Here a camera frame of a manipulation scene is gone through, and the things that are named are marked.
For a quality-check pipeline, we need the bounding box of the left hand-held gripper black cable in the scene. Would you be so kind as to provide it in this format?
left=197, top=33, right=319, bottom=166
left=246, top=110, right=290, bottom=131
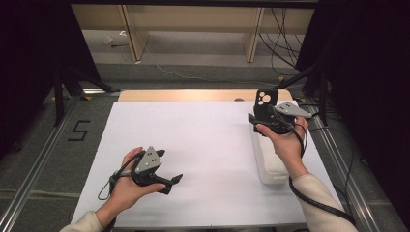
left=97, top=150, right=145, bottom=232

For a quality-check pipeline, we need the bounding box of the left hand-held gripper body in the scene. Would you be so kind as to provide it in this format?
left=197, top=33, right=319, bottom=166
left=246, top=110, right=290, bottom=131
left=131, top=146, right=162, bottom=192

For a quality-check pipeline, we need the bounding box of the right hand-held gripper black cable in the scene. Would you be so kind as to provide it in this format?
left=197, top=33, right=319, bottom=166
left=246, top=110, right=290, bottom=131
left=287, top=123, right=358, bottom=227

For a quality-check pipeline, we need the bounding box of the white plastic bin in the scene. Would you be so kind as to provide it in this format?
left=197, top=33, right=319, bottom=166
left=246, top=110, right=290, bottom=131
left=250, top=124, right=295, bottom=186

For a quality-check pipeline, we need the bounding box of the black curtain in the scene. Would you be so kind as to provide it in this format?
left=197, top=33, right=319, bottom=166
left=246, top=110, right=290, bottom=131
left=0, top=0, right=102, bottom=160
left=294, top=0, right=410, bottom=221

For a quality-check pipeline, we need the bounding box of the white floor cable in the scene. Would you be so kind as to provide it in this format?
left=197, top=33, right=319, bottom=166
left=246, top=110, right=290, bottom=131
left=140, top=38, right=278, bottom=88

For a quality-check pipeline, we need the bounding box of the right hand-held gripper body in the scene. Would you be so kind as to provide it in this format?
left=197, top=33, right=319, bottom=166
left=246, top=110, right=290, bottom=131
left=263, top=101, right=313, bottom=135

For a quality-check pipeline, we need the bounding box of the bundle of black cables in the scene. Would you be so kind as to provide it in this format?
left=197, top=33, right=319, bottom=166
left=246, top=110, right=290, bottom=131
left=258, top=7, right=305, bottom=77

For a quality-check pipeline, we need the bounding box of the person's left hand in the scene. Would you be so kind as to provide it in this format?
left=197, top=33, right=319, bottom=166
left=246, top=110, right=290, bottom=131
left=108, top=146, right=167, bottom=214

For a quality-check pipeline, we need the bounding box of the aluminium floor rail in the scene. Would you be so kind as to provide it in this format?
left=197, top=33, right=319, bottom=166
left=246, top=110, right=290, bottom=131
left=0, top=96, right=80, bottom=232
left=300, top=101, right=381, bottom=232

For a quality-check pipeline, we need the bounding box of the person's right hand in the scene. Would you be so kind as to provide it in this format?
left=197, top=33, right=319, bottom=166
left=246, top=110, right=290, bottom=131
left=256, top=116, right=310, bottom=179

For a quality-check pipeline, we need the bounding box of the black metal stand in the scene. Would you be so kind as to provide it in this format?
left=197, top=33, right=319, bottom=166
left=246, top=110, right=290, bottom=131
left=275, top=60, right=331, bottom=128
left=52, top=65, right=122, bottom=128

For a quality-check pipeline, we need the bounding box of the beige wooden furniture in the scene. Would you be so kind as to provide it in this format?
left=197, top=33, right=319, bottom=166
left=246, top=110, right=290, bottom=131
left=71, top=4, right=315, bottom=64

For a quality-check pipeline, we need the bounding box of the hand-held gripper black cable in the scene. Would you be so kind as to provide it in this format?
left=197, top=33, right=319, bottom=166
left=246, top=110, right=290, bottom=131
left=287, top=123, right=358, bottom=227
left=97, top=150, right=145, bottom=232

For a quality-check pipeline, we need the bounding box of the white board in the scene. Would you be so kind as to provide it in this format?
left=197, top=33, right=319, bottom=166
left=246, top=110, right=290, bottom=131
left=69, top=100, right=350, bottom=228

